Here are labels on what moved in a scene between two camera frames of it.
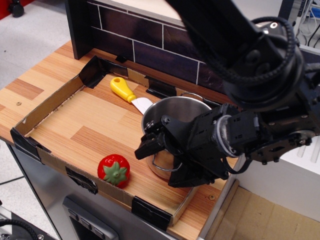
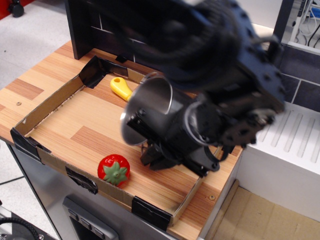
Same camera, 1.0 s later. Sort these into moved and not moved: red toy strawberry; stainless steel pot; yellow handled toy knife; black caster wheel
Moved: stainless steel pot
Not moved: yellow handled toy knife; red toy strawberry; black caster wheel
